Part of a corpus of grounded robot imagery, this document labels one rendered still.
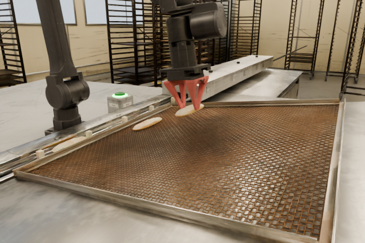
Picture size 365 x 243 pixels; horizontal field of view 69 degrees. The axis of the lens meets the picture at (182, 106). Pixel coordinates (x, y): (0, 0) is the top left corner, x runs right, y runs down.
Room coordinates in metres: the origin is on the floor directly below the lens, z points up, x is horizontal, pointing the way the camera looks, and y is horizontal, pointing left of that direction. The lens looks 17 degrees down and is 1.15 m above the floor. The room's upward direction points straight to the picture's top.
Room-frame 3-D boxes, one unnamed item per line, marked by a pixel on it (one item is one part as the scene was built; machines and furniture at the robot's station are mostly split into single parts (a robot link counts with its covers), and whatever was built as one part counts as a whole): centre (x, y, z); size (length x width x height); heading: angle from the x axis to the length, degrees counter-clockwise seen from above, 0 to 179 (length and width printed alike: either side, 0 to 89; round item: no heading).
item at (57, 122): (0.80, 0.37, 0.86); 0.12 x 0.09 x 0.08; 160
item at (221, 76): (1.61, -0.31, 0.89); 1.25 x 0.18 x 0.09; 149
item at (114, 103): (0.96, 0.23, 0.84); 0.08 x 0.08 x 0.11; 59
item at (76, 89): (0.79, 0.35, 0.94); 0.09 x 0.05 x 0.10; 61
